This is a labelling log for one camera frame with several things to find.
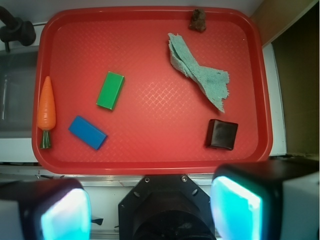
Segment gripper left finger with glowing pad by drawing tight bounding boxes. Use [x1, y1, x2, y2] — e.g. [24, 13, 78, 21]
[0, 179, 91, 240]

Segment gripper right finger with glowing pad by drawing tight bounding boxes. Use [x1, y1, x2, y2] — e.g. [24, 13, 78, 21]
[210, 158, 320, 240]

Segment blue rectangular block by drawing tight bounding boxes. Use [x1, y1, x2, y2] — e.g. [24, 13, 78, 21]
[68, 115, 108, 150]

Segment dark brown square block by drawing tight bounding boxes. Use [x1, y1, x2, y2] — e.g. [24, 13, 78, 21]
[204, 119, 239, 151]

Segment green rectangular block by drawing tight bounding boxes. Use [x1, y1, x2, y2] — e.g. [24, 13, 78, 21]
[96, 71, 125, 111]

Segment orange toy carrot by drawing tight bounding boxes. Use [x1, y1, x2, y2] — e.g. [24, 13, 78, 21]
[36, 76, 56, 149]

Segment teal cloth rag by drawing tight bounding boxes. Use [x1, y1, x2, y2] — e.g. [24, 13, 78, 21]
[168, 33, 230, 113]

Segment red plastic tray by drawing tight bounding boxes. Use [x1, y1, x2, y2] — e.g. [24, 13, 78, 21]
[31, 6, 273, 175]

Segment grey metal sink basin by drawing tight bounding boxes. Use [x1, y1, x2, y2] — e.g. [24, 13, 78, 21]
[0, 47, 38, 139]

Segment black sink faucet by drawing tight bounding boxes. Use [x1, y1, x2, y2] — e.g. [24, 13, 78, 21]
[0, 6, 37, 53]

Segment brown rock-like lump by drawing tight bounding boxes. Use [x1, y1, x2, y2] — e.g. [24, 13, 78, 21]
[188, 8, 206, 33]

